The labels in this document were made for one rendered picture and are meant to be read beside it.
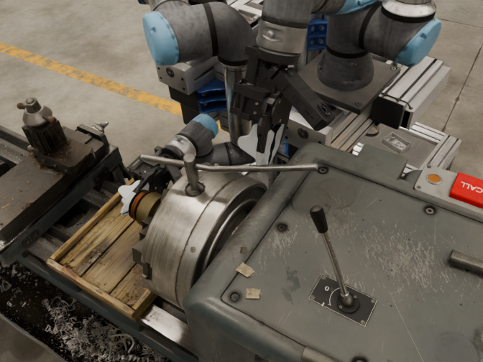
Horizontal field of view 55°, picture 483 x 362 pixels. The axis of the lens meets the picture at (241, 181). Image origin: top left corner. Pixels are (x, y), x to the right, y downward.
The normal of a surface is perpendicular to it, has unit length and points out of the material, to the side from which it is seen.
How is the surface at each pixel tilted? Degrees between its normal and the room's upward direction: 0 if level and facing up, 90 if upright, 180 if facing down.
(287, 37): 72
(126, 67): 0
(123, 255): 0
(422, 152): 0
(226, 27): 62
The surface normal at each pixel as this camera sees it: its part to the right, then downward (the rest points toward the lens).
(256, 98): -0.51, 0.30
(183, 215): -0.25, -0.40
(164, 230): -0.36, -0.15
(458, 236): -0.06, -0.68
